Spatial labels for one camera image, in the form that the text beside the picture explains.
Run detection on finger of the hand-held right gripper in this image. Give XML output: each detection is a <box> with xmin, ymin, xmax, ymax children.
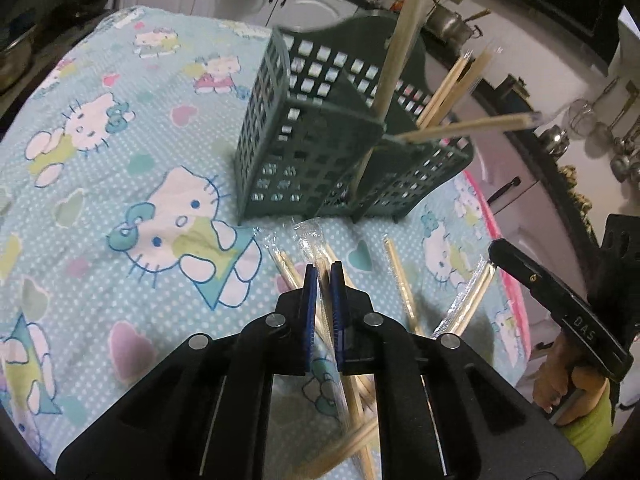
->
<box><xmin>487</xmin><ymin>238</ymin><xmax>632</xmax><ymax>382</ymax></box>

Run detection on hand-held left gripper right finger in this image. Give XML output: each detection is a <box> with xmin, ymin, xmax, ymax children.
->
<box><xmin>330</xmin><ymin>260</ymin><xmax>586</xmax><ymax>480</ymax></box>

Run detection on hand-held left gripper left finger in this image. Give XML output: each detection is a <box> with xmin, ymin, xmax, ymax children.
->
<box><xmin>55</xmin><ymin>263</ymin><xmax>321</xmax><ymax>480</ymax></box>

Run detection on plastic-wrapped chopstick pair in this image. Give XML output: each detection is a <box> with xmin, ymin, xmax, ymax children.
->
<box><xmin>425</xmin><ymin>42</ymin><xmax>503</xmax><ymax>128</ymax></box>
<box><xmin>397</xmin><ymin>111</ymin><xmax>543</xmax><ymax>143</ymax></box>
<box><xmin>416</xmin><ymin>50</ymin><xmax>475</xmax><ymax>128</ymax></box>
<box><xmin>370</xmin><ymin>0</ymin><xmax>442</xmax><ymax>123</ymax></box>
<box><xmin>292</xmin><ymin>218</ymin><xmax>361</xmax><ymax>441</ymax></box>

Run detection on bunch of wooden chopsticks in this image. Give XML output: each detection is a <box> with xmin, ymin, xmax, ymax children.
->
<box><xmin>267</xmin><ymin>232</ymin><xmax>498</xmax><ymax>480</ymax></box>

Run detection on green lattice utensil holder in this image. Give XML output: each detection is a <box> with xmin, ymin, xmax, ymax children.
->
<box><xmin>234</xmin><ymin>15</ymin><xmax>473</xmax><ymax>223</ymax></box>

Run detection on person's right forearm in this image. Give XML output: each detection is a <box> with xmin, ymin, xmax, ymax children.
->
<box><xmin>565</xmin><ymin>385</ymin><xmax>623</xmax><ymax>461</ymax></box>

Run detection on person's right hand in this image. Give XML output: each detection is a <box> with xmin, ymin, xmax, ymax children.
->
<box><xmin>532</xmin><ymin>332</ymin><xmax>608</xmax><ymax>427</ymax></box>

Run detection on ginger roots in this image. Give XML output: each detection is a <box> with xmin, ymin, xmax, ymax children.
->
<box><xmin>557</xmin><ymin>164</ymin><xmax>583</xmax><ymax>188</ymax></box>

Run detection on hanging steel ladle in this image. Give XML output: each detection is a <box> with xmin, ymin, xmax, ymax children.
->
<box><xmin>610</xmin><ymin>125</ymin><xmax>640</xmax><ymax>183</ymax></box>

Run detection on steel kettle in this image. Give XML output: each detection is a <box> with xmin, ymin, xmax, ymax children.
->
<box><xmin>535</xmin><ymin>125</ymin><xmax>571</xmax><ymax>157</ymax></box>

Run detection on steel mesh skimmer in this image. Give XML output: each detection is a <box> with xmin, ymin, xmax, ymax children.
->
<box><xmin>567</xmin><ymin>77</ymin><xmax>621</xmax><ymax>136</ymax></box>

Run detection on cartoon cat printed blanket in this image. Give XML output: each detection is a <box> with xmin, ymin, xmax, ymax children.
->
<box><xmin>0</xmin><ymin>5</ymin><xmax>528</xmax><ymax>471</ymax></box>

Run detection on steel stockpot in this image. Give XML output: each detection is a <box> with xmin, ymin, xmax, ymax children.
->
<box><xmin>425</xmin><ymin>0</ymin><xmax>486</xmax><ymax>43</ymax></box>

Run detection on black range hood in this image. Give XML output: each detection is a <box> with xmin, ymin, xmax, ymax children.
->
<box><xmin>482</xmin><ymin>0</ymin><xmax>626</xmax><ymax>66</ymax></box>

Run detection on steel pot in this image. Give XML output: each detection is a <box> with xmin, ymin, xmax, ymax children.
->
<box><xmin>0</xmin><ymin>25</ymin><xmax>38</xmax><ymax>92</ymax></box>

